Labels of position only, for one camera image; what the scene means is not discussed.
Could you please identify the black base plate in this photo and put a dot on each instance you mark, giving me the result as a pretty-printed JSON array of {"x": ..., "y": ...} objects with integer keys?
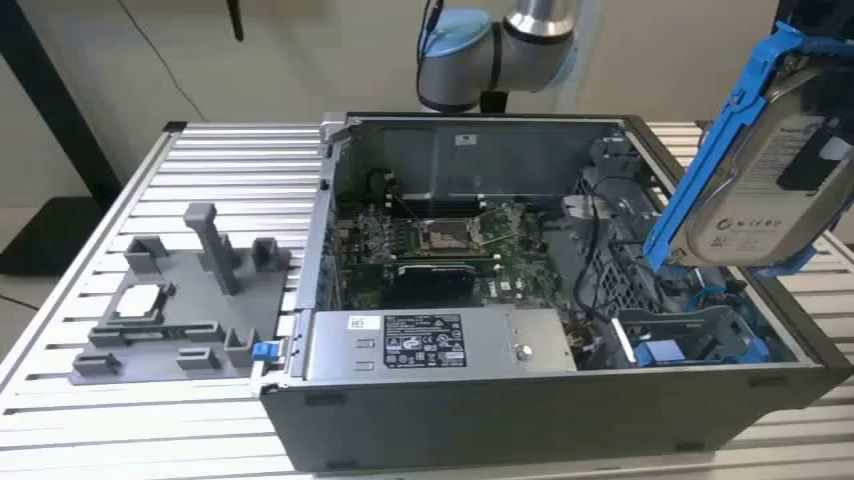
[{"x": 53, "y": 240}]

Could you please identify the silver power supply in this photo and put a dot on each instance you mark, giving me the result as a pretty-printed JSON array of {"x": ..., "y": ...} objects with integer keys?
[{"x": 333, "y": 350}]

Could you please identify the black graphics card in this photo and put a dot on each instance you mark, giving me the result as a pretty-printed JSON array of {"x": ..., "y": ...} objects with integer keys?
[{"x": 433, "y": 285}]

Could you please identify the metal locking lever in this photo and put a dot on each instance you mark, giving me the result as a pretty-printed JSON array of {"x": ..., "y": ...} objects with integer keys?
[{"x": 403, "y": 206}]

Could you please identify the grey perforated drive cage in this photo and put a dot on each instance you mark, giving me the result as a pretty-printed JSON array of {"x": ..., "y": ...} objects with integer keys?
[{"x": 600, "y": 270}]

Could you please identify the silver CPU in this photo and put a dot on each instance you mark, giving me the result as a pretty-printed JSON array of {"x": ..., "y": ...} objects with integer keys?
[{"x": 138, "y": 302}]

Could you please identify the CPU socket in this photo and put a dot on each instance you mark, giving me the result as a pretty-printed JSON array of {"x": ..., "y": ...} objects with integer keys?
[{"x": 448, "y": 234}]

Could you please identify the dark grey PC case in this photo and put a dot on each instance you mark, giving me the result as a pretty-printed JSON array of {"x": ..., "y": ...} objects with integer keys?
[{"x": 467, "y": 425}]

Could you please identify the black hanging rod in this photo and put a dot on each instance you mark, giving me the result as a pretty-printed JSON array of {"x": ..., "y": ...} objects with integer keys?
[{"x": 234, "y": 20}]

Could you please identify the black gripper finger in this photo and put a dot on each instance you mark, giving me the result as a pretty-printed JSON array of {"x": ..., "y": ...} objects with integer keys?
[{"x": 803, "y": 170}]

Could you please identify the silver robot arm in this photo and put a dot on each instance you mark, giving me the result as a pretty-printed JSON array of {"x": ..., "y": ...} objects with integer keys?
[{"x": 467, "y": 75}]

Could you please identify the blue case latch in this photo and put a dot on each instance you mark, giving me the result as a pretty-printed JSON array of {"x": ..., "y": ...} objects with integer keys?
[{"x": 264, "y": 350}]

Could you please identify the grey parts rack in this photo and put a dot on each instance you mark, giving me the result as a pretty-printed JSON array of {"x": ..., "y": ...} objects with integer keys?
[{"x": 193, "y": 310}]

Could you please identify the black RAM slot row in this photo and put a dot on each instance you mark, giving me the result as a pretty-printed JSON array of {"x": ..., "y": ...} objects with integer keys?
[
  {"x": 433, "y": 207},
  {"x": 447, "y": 256}
]

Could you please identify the green motherboard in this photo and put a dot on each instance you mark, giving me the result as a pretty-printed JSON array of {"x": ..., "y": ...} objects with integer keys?
[{"x": 520, "y": 270}]

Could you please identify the green RAM stick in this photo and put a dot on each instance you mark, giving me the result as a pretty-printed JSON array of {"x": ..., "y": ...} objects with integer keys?
[{"x": 180, "y": 331}]

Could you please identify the hard disk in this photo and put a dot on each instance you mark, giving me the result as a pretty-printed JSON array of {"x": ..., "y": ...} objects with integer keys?
[
  {"x": 656, "y": 352},
  {"x": 747, "y": 210}
]

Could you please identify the black slanted post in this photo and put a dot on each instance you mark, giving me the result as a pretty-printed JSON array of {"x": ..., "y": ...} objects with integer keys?
[{"x": 53, "y": 100}]

